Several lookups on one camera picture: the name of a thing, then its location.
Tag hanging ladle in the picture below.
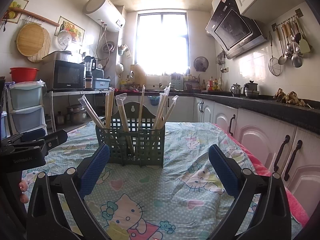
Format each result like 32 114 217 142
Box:
275 27 287 66

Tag black range hood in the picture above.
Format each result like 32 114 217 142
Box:
206 0 267 60

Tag steel pots stack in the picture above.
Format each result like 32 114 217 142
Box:
67 104 87 125

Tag round bamboo tray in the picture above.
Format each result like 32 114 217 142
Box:
16 23 52 63

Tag blue hanging bin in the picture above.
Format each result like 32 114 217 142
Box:
149 96 160 106

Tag fruit picture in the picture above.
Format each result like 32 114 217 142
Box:
54 16 85 43

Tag black microwave oven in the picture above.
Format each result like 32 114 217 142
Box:
39 60 85 91

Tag hanging spatula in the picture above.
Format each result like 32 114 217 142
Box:
296 17 311 54

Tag metal shelf rack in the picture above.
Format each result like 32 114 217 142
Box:
47 89 109 132

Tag dark teapot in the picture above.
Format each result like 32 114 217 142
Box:
244 80 258 93

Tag dried ginger pile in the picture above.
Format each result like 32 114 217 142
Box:
273 88 306 107

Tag Hello Kitty table cloth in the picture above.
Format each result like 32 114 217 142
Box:
22 121 304 240

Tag steel kettle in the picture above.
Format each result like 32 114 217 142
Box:
230 83 241 97

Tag wooden cutting board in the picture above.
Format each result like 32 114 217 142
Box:
130 64 146 87

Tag red plastic basin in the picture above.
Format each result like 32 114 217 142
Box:
10 67 39 83

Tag chopsticks pair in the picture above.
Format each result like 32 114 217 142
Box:
153 83 171 129
105 87 115 128
138 85 145 130
78 95 106 128
159 95 178 129
116 93 134 154

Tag black blender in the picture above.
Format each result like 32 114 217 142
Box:
84 56 97 90

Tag condiment bottles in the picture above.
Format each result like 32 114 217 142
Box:
207 76 222 91

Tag pink towel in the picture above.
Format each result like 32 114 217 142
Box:
212 122 309 228

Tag white water heater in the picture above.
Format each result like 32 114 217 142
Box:
82 0 125 32

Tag white base cabinets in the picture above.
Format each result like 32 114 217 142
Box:
169 94 319 214

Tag wall exhaust fan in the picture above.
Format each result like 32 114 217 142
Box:
194 56 209 72

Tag blue plastic box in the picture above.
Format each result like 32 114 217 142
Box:
92 68 110 89

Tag hanging strainer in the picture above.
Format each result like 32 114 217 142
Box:
268 32 281 76

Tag steel bowl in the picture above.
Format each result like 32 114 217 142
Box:
245 90 259 99

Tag green plastic utensil basket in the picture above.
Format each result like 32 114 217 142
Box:
95 102 165 167

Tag plastic drawer tower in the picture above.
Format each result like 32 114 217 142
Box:
9 80 47 133

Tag left hand painted nails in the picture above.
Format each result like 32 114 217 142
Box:
18 180 29 204

